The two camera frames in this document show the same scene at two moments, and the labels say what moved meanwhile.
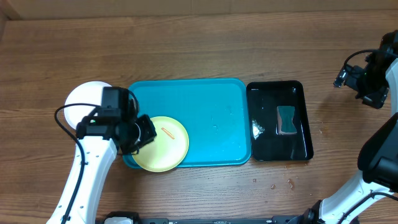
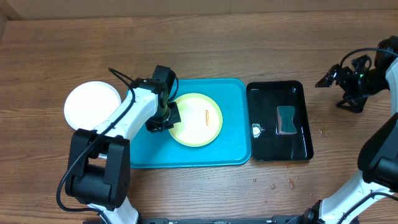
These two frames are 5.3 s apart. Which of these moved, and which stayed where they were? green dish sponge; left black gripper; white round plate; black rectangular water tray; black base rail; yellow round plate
Moved: yellow round plate; left black gripper
Stayed: black rectangular water tray; black base rail; green dish sponge; white round plate
